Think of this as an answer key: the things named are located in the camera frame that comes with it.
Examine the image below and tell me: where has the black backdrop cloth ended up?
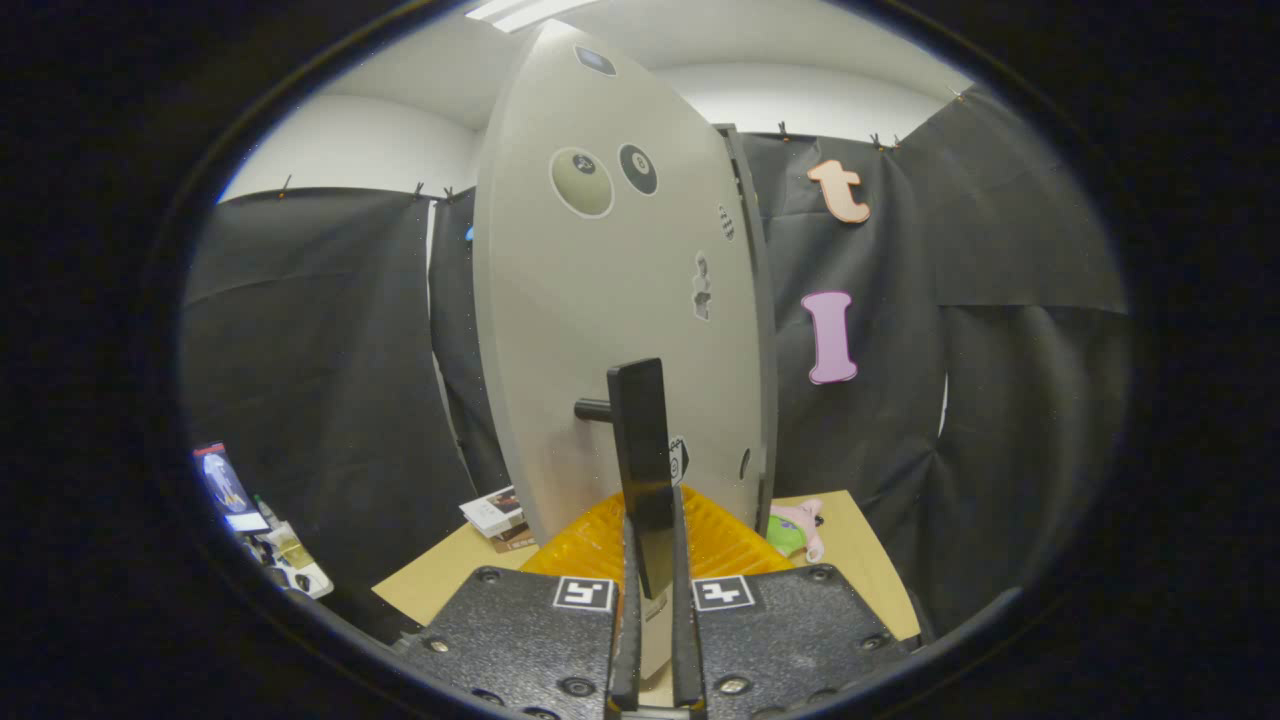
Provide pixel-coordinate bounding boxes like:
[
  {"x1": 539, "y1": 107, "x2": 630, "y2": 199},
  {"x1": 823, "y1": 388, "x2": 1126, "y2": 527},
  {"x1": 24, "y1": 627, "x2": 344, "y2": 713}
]
[{"x1": 180, "y1": 85, "x2": 1131, "y2": 641}]

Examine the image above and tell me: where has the row of black cloth clips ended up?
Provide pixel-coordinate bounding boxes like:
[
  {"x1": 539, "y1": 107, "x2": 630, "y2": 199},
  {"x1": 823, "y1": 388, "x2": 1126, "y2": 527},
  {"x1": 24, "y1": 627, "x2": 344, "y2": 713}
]
[{"x1": 278, "y1": 88, "x2": 969, "y2": 201}]

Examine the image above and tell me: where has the light grey shoe cabinet door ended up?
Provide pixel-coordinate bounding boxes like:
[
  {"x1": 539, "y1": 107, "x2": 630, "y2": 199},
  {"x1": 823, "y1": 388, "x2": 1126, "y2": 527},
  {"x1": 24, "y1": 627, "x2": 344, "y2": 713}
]
[{"x1": 472, "y1": 20, "x2": 766, "y2": 601}]

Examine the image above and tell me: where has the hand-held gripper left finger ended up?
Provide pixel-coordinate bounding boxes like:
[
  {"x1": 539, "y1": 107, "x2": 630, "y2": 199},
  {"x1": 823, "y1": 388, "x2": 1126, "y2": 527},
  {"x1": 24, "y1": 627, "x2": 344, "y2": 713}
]
[{"x1": 395, "y1": 488, "x2": 641, "y2": 720}]

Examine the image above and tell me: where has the blue printed box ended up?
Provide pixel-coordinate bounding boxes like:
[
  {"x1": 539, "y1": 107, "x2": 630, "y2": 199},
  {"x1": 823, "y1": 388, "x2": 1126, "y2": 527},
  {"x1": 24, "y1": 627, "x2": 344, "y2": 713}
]
[{"x1": 193, "y1": 442, "x2": 269, "y2": 533}]

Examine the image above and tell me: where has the green and pink plush toy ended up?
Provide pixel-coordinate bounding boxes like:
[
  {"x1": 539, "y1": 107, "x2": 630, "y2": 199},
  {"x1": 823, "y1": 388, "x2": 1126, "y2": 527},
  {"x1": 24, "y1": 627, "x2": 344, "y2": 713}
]
[{"x1": 765, "y1": 498, "x2": 826, "y2": 563}]

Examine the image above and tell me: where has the white book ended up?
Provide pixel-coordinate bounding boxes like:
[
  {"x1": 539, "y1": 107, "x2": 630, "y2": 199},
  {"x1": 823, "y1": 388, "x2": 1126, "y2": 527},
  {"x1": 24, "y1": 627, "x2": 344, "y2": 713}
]
[{"x1": 459, "y1": 486, "x2": 526, "y2": 539}]

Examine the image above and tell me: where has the ceiling light panel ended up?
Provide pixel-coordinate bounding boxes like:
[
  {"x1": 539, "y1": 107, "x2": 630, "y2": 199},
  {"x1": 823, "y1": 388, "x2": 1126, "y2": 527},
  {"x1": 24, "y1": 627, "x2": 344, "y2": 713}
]
[{"x1": 465, "y1": 0, "x2": 601, "y2": 34}]

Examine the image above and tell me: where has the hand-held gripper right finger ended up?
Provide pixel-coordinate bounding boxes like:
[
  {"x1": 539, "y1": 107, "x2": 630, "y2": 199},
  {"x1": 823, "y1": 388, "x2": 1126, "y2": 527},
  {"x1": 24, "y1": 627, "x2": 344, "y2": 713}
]
[{"x1": 668, "y1": 485, "x2": 913, "y2": 720}]

